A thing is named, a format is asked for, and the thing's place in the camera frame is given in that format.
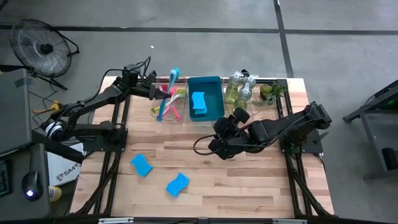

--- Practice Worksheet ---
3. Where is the clear plastic bin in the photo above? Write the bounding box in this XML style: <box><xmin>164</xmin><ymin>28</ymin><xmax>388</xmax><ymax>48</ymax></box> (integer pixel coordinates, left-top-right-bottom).
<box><xmin>222</xmin><ymin>76</ymin><xmax>262</xmax><ymax>118</ymax></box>
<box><xmin>150</xmin><ymin>74</ymin><xmax>189</xmax><ymax>124</ymax></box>

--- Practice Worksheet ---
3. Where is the small black box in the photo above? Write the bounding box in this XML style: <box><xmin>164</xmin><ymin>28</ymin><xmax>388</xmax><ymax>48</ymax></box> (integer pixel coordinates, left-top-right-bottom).
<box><xmin>381</xmin><ymin>147</ymin><xmax>398</xmax><ymax>172</ymax></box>

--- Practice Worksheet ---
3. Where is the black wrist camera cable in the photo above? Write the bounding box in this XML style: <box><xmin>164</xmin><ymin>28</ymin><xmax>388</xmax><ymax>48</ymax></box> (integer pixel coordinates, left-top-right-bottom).
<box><xmin>192</xmin><ymin>107</ymin><xmax>315</xmax><ymax>156</ymax></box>

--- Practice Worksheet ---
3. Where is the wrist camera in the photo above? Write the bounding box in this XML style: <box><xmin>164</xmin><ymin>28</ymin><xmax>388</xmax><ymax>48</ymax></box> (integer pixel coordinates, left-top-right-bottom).
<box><xmin>121</xmin><ymin>63</ymin><xmax>140</xmax><ymax>87</ymax></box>
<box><xmin>233</xmin><ymin>107</ymin><xmax>251</xmax><ymax>124</ymax></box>

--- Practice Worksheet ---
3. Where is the black keyboard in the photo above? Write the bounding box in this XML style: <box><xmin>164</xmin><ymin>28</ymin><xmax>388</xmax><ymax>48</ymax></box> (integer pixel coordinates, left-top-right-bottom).
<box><xmin>0</xmin><ymin>159</ymin><xmax>14</xmax><ymax>198</ymax></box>

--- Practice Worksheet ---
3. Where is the green dish brush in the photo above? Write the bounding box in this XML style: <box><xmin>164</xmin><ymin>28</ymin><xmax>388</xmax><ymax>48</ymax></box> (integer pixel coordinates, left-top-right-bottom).
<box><xmin>150</xmin><ymin>88</ymin><xmax>187</xmax><ymax>114</ymax></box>

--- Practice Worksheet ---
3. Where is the black aluminium table frame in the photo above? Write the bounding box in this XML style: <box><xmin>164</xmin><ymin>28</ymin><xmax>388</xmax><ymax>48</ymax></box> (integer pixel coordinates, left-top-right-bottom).
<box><xmin>70</xmin><ymin>70</ymin><xmax>335</xmax><ymax>218</ymax></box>

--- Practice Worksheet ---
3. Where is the blue dish brush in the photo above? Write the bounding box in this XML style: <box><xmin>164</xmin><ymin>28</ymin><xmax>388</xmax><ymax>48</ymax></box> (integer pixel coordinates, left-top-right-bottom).
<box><xmin>156</xmin><ymin>67</ymin><xmax>181</xmax><ymax>122</ymax></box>

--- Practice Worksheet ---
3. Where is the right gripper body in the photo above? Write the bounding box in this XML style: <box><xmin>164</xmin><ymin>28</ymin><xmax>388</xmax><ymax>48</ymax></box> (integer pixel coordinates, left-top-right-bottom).
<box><xmin>207</xmin><ymin>116</ymin><xmax>248</xmax><ymax>161</ymax></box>

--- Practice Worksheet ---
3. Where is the grey computer case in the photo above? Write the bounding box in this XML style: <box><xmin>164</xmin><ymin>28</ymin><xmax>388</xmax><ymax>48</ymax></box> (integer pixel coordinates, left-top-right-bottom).
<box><xmin>0</xmin><ymin>68</ymin><xmax>33</xmax><ymax>156</ymax></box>

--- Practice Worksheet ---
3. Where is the black desk support beam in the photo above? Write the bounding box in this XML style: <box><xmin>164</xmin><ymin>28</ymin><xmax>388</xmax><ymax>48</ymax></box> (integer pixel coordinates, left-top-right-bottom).
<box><xmin>30</xmin><ymin>129</ymin><xmax>85</xmax><ymax>165</ymax></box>

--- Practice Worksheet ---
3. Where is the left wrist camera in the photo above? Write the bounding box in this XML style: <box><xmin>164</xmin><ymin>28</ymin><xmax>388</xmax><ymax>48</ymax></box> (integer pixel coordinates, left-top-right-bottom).
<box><xmin>121</xmin><ymin>63</ymin><xmax>140</xmax><ymax>87</ymax></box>

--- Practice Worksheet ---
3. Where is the yellow power plug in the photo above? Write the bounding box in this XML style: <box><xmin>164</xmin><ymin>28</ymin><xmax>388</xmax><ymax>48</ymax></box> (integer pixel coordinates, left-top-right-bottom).
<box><xmin>30</xmin><ymin>100</ymin><xmax>65</xmax><ymax>114</ymax></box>

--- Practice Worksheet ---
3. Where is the grey metal stand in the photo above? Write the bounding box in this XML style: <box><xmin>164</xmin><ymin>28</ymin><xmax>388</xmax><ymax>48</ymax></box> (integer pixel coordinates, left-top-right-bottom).
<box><xmin>341</xmin><ymin>88</ymin><xmax>398</xmax><ymax>182</ymax></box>

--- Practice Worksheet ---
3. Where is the potted succulent plant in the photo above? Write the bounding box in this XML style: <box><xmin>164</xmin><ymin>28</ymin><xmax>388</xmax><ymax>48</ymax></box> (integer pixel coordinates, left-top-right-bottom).
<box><xmin>252</xmin><ymin>82</ymin><xmax>289</xmax><ymax>108</ymax></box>

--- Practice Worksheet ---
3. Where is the white cardboard box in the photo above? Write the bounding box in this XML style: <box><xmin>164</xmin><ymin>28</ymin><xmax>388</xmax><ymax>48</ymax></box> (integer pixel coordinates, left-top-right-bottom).
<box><xmin>46</xmin><ymin>142</ymin><xmax>85</xmax><ymax>187</ymax></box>

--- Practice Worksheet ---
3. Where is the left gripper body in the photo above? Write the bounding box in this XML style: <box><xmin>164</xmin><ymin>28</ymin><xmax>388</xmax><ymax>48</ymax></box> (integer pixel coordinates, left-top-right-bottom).
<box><xmin>147</xmin><ymin>82</ymin><xmax>160</xmax><ymax>101</ymax></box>

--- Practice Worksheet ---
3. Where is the teal plastic bin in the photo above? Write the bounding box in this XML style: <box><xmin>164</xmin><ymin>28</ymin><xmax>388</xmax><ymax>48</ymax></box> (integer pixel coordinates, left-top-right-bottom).
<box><xmin>187</xmin><ymin>76</ymin><xmax>225</xmax><ymax>122</ymax></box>

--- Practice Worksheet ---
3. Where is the small yellow container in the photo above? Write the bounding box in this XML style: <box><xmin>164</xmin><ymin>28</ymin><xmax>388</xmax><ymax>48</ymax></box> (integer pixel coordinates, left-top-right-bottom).
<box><xmin>48</xmin><ymin>185</ymin><xmax>63</xmax><ymax>203</ymax></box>

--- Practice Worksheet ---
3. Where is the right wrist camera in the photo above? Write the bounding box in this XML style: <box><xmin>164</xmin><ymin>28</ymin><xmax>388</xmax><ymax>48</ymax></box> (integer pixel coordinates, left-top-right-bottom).
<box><xmin>233</xmin><ymin>107</ymin><xmax>251</xmax><ymax>124</ymax></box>

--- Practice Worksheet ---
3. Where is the black computer mouse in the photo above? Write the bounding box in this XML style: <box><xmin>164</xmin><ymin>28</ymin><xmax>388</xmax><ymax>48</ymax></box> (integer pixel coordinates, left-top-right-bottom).
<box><xmin>21</xmin><ymin>170</ymin><xmax>44</xmax><ymax>202</ymax></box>

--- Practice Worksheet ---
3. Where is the black floor fan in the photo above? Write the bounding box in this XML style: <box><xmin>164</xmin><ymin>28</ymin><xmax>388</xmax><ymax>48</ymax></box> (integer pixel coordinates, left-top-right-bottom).
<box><xmin>9</xmin><ymin>17</ymin><xmax>81</xmax><ymax>78</ymax></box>

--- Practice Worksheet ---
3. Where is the grey side desk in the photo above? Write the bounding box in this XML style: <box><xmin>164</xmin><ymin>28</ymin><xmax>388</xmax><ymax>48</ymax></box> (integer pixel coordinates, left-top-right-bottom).
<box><xmin>0</xmin><ymin>142</ymin><xmax>52</xmax><ymax>220</ymax></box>

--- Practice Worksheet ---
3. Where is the silver metal bracket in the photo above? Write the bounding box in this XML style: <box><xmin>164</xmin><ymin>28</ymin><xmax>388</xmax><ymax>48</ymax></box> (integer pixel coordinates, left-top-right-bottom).
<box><xmin>272</xmin><ymin>218</ymin><xmax>308</xmax><ymax>224</ymax></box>
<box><xmin>98</xmin><ymin>217</ymin><xmax>135</xmax><ymax>224</ymax></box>

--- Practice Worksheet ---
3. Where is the black device with green light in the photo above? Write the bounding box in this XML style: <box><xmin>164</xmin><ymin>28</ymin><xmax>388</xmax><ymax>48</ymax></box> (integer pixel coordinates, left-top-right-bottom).
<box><xmin>374</xmin><ymin>79</ymin><xmax>398</xmax><ymax>110</ymax></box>

